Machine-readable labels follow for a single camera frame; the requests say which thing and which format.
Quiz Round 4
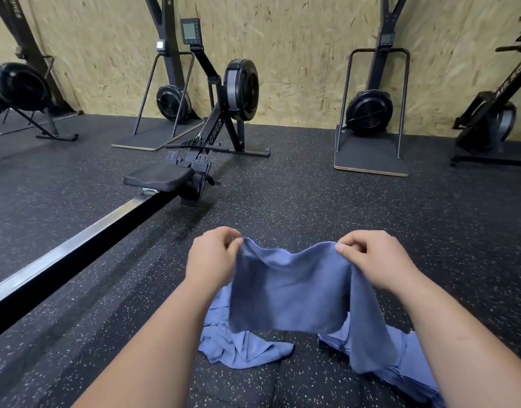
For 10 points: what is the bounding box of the person's right hand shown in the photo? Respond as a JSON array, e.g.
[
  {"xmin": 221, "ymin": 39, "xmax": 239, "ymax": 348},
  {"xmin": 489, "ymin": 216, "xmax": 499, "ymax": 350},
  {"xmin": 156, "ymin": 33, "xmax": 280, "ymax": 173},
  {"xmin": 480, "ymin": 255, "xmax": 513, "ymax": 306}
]
[{"xmin": 335, "ymin": 230, "xmax": 423, "ymax": 296}]

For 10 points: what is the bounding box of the black fan bike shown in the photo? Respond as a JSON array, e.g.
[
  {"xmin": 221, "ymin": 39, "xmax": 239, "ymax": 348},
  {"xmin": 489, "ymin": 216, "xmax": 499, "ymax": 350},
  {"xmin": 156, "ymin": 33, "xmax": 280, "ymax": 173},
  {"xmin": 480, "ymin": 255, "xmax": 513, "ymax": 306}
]
[{"xmin": 0, "ymin": 0, "xmax": 82, "ymax": 141}]

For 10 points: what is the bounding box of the black rowing machine with rail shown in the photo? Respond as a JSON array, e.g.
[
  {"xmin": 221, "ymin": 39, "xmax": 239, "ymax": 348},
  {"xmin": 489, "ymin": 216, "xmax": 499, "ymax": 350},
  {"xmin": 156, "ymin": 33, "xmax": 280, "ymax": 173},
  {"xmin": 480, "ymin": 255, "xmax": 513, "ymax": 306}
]
[{"xmin": 0, "ymin": 16, "xmax": 272, "ymax": 341}]

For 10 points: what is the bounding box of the person's right forearm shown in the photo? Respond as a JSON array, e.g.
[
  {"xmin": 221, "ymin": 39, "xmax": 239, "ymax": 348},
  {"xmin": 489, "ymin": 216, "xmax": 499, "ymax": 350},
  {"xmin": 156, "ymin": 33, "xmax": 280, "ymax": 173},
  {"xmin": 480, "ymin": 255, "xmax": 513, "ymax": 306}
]
[{"xmin": 396, "ymin": 271, "xmax": 521, "ymax": 408}]

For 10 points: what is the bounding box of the black ski trainer wooden-edged platform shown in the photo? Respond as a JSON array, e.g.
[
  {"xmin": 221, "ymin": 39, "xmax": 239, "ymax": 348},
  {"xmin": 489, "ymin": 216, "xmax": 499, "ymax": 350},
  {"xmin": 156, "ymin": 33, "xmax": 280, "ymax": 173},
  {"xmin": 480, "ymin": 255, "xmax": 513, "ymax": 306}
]
[{"xmin": 334, "ymin": 0, "xmax": 411, "ymax": 177}]

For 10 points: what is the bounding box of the black ski trainer grey platform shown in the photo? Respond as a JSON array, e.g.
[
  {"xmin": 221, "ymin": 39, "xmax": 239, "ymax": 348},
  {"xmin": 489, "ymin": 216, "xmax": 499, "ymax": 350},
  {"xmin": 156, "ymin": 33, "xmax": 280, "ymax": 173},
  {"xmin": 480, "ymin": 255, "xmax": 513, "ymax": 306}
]
[{"xmin": 112, "ymin": 0, "xmax": 206, "ymax": 152}]

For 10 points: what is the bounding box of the blue towel pile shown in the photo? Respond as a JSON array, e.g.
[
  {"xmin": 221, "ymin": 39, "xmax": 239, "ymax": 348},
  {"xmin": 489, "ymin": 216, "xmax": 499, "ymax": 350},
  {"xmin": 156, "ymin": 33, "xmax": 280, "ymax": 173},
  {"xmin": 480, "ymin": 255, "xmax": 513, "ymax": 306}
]
[{"xmin": 198, "ymin": 284, "xmax": 296, "ymax": 369}]

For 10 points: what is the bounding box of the black upright exercise machine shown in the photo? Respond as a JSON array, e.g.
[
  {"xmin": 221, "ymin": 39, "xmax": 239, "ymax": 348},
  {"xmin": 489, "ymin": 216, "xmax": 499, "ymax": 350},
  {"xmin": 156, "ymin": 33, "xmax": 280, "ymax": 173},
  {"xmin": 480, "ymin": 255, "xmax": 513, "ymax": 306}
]
[{"xmin": 450, "ymin": 4, "xmax": 521, "ymax": 173}]

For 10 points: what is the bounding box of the person's left hand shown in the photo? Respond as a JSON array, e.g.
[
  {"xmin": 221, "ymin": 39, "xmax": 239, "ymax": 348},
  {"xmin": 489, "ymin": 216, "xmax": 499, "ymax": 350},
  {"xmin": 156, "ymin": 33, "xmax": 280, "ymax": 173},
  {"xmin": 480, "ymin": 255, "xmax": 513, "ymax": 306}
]
[{"xmin": 185, "ymin": 227, "xmax": 245, "ymax": 294}]

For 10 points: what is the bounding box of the person's left forearm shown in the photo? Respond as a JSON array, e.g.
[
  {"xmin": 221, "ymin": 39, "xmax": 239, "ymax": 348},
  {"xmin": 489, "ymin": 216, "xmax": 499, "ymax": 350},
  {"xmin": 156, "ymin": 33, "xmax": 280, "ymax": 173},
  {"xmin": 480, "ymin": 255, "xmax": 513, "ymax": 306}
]
[{"xmin": 74, "ymin": 280, "xmax": 219, "ymax": 408}]

